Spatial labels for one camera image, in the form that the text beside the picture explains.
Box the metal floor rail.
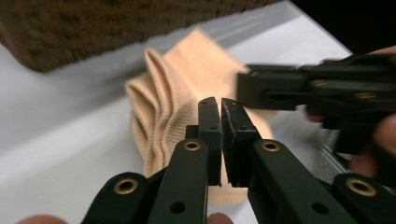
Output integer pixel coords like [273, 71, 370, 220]
[311, 144, 350, 185]

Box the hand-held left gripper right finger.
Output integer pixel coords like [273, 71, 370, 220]
[220, 98, 356, 224]

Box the brown woven basket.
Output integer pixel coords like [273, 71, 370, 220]
[0, 0, 283, 74]

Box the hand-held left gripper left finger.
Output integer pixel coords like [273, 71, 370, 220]
[146, 96, 224, 224]

